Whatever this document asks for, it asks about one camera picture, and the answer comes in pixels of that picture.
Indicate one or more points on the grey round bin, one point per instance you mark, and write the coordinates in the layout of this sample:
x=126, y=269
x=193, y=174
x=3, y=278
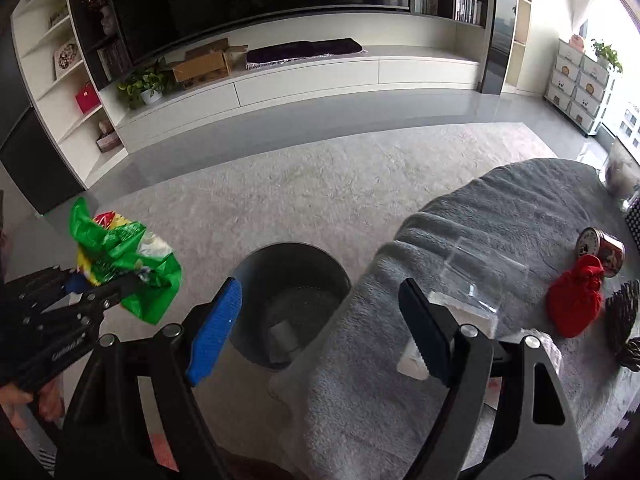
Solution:
x=300, y=285

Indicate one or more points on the decorative plate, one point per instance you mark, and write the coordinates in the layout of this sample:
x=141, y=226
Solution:
x=65, y=57

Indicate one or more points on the row of dark books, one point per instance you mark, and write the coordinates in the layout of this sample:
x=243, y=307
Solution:
x=112, y=60

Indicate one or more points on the white paper scrap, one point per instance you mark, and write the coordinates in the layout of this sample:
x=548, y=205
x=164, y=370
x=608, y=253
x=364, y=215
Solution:
x=285, y=340

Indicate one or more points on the glass jar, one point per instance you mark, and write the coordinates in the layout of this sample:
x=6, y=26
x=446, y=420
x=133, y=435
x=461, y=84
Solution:
x=622, y=175

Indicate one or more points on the brown pine cone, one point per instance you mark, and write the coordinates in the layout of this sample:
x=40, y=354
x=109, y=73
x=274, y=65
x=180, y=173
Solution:
x=622, y=315
x=632, y=357

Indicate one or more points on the white vase figurine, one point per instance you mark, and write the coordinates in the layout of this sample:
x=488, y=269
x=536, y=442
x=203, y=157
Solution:
x=108, y=20

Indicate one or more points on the black cabinet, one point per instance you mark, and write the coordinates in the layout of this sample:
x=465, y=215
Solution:
x=35, y=160

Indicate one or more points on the red bag on shelf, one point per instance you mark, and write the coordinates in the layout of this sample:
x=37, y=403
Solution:
x=87, y=97

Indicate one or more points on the white wall shelf unit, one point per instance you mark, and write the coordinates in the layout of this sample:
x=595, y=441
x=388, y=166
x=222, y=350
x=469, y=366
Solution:
x=350, y=75

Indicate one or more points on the black glossy column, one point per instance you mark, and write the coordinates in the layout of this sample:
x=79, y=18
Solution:
x=500, y=35

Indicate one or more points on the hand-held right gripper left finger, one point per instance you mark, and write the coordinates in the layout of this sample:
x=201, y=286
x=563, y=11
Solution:
x=215, y=330

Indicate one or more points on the grey fleece blanket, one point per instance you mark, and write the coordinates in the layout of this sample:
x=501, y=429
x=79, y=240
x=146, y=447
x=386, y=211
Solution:
x=500, y=200

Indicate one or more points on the patterned tissue box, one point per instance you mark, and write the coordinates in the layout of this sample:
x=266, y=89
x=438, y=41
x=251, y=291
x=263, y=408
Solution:
x=110, y=141

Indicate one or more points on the person's left hand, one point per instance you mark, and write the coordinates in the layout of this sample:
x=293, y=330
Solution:
x=45, y=405

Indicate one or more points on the pink toy figure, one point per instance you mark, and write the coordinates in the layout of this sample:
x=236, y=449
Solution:
x=578, y=42

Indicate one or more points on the green plant in white pot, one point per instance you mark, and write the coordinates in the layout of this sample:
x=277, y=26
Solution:
x=150, y=95

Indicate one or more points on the open cardboard box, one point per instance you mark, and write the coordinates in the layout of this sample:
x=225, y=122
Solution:
x=200, y=70

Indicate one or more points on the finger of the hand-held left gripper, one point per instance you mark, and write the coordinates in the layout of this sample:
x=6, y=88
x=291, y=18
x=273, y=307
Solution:
x=40, y=290
x=80, y=320

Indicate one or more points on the red cloth pouch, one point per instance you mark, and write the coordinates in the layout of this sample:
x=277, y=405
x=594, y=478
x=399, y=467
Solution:
x=572, y=305

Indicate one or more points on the black white patterned cloth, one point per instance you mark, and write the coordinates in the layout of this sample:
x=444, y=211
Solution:
x=615, y=442

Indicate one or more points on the green snack bag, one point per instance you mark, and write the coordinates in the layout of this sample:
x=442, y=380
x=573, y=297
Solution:
x=150, y=290

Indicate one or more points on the small green potted plant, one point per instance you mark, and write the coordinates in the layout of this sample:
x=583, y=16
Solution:
x=607, y=55

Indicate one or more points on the red tin can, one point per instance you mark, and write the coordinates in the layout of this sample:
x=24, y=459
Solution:
x=607, y=255

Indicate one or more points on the beige carpet rug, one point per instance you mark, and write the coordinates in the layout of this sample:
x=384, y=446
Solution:
x=250, y=185

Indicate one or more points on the clear plastic cup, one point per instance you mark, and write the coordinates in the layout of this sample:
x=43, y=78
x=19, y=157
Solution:
x=480, y=280

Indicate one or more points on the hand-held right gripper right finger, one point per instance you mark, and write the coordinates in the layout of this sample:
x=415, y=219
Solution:
x=425, y=330

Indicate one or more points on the white drawer cabinet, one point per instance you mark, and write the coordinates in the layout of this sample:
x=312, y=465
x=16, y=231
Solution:
x=580, y=85

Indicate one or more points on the purple fringed cloth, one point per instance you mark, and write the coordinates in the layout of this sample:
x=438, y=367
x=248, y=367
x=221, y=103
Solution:
x=300, y=50

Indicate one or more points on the black dotted panel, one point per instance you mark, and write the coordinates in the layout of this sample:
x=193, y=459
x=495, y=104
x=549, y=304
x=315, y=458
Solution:
x=634, y=225

